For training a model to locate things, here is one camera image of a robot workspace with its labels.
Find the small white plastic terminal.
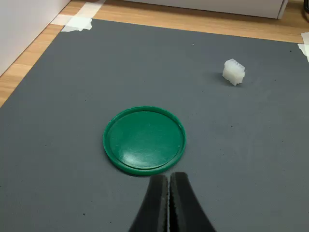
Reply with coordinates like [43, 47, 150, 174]
[222, 58, 246, 87]

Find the round green lid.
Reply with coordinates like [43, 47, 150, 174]
[102, 105, 188, 176]

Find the dark grey mat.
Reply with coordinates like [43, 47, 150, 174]
[0, 18, 309, 232]

